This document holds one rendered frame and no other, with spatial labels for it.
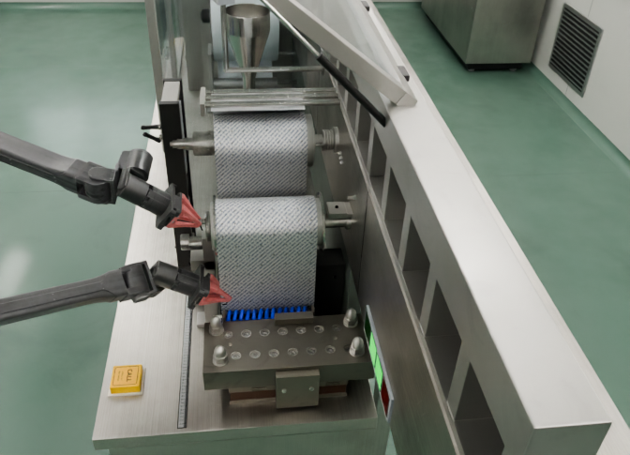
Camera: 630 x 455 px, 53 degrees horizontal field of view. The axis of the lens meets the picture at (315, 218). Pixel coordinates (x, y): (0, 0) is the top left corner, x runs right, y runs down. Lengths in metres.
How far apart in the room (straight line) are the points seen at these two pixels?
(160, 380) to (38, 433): 1.21
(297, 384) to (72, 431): 1.44
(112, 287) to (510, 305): 0.94
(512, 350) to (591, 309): 2.74
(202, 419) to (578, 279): 2.47
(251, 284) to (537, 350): 0.96
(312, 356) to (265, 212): 0.35
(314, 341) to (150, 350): 0.45
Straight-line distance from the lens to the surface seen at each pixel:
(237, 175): 1.67
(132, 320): 1.83
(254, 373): 1.51
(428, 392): 0.99
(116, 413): 1.63
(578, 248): 3.84
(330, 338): 1.56
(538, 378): 0.72
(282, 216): 1.48
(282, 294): 1.60
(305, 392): 1.54
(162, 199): 1.46
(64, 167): 1.48
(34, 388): 2.97
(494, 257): 0.85
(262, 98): 1.67
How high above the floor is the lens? 2.17
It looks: 36 degrees down
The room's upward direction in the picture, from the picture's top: 3 degrees clockwise
